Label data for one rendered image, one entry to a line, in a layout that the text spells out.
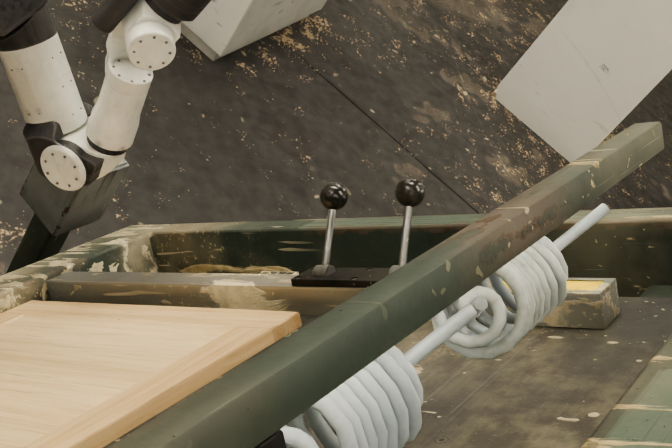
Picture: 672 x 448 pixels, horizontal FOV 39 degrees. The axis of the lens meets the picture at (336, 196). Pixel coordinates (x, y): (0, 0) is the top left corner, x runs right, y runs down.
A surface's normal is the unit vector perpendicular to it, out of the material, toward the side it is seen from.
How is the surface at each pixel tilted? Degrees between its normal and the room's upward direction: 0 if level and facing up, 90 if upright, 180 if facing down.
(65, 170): 90
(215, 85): 0
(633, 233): 90
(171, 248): 90
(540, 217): 39
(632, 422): 51
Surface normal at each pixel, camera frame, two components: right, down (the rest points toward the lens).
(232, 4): -0.46, 0.38
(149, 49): 0.28, 0.69
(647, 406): -0.19, -0.96
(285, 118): 0.49, -0.65
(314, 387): 0.79, -0.04
